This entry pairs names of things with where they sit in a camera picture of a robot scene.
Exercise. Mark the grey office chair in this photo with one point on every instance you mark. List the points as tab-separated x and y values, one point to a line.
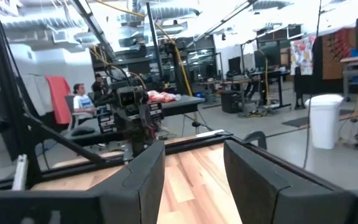
69	107

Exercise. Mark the grey hanging cloth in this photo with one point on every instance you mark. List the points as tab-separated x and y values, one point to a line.
37	93

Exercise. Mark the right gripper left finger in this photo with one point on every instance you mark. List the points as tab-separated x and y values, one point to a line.
141	186

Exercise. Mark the dark floor mat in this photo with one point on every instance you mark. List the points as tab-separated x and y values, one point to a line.
297	121

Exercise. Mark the black office desk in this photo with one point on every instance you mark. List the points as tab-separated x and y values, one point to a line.
179	105

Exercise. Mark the brown wall board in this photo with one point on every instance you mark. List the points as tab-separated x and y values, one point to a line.
337	56

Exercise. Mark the white plastic bin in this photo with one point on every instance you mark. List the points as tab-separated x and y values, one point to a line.
323	121

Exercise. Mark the white bracket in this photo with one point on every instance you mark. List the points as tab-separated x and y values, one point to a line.
21	172

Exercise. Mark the black clamp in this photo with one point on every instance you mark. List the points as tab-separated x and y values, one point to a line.
255	137

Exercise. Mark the black computer monitor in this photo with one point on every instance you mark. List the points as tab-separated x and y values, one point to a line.
235	65

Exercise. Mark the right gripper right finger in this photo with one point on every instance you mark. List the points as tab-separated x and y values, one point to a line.
259	193

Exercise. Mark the orange snack bag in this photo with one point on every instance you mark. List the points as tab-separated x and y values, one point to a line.
162	97

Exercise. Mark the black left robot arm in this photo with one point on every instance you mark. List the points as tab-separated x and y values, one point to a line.
135	133

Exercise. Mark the small black cabinet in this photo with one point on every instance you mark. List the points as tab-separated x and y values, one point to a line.
230	102

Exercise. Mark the colourful patterned cloth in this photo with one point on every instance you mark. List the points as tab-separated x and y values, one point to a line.
302	55

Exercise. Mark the red hanging cloth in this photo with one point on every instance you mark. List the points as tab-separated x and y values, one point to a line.
58	99

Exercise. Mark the person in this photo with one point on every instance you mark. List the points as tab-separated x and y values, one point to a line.
83	104
99	85

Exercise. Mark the long background work desk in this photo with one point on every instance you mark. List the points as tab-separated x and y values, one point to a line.
244	79

